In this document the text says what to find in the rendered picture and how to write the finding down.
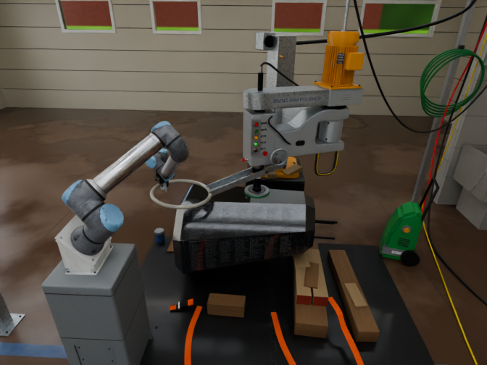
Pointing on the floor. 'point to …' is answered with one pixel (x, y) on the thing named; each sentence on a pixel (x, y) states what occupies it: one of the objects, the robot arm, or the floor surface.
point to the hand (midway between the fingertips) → (164, 189)
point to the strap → (277, 335)
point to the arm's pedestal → (101, 311)
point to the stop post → (7, 324)
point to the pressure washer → (405, 230)
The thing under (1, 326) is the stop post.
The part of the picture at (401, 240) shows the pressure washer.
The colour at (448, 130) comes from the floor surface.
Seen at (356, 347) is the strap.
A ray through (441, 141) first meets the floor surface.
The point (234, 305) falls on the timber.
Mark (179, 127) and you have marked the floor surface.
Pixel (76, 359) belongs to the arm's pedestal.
